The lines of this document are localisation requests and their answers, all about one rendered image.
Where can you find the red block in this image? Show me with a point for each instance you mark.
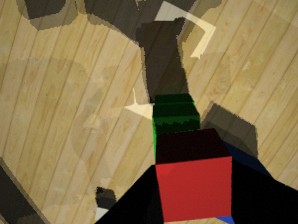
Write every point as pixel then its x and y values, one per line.
pixel 193 171

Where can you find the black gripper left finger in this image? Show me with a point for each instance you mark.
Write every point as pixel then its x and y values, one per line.
pixel 140 205

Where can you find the blue block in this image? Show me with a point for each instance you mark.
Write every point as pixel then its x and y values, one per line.
pixel 245 159

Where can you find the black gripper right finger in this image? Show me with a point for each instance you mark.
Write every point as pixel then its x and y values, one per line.
pixel 258 199

